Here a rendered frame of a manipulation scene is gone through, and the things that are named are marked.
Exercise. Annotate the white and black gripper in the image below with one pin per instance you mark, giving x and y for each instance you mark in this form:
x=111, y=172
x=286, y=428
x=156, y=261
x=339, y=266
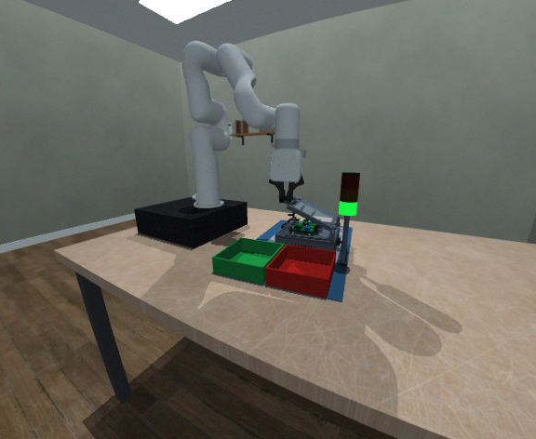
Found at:
x=283, y=168

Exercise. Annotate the red open-top bin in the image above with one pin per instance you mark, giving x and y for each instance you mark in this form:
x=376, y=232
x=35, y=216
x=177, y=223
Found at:
x=291, y=265

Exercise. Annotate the green circuit board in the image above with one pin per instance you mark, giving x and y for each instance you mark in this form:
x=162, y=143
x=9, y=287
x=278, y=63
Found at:
x=302, y=225

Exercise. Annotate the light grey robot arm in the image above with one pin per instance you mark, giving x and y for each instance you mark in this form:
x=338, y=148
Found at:
x=206, y=140

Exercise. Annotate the green bin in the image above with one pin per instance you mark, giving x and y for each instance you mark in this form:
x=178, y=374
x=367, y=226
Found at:
x=246, y=259

